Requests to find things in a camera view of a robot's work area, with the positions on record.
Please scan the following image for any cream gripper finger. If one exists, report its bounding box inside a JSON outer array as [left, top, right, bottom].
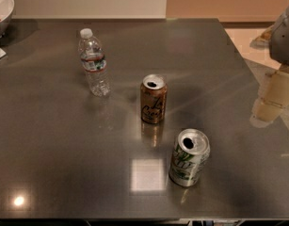
[[249, 64, 289, 128]]

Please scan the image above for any orange soda can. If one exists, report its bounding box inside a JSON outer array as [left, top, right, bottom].
[[140, 74, 168, 124]]

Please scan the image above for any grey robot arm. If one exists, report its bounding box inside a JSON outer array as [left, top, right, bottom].
[[250, 6, 289, 128]]

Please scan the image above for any green and white soda can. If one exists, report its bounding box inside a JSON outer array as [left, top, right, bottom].
[[169, 128, 210, 187]]

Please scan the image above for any clear plastic water bottle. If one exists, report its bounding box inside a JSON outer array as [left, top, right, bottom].
[[78, 28, 111, 97]]

